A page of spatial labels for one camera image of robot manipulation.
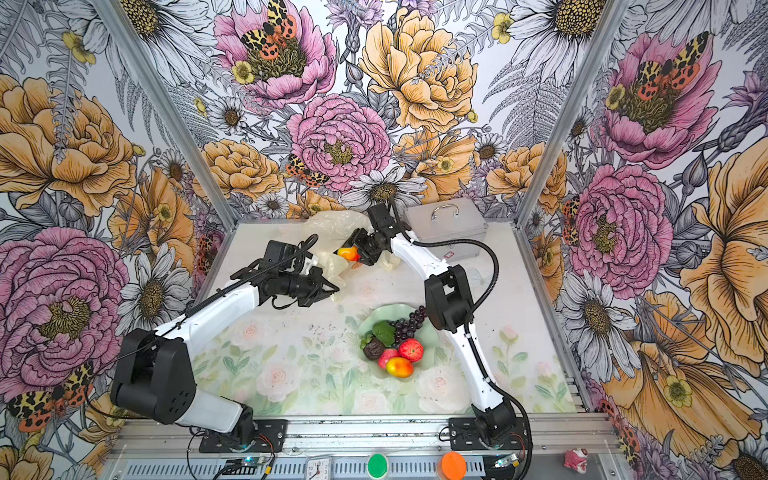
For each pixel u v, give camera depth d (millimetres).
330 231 990
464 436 740
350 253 967
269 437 734
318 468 687
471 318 661
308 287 762
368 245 893
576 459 677
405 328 872
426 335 871
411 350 828
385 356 814
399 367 761
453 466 632
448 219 1011
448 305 639
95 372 685
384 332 858
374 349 811
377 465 628
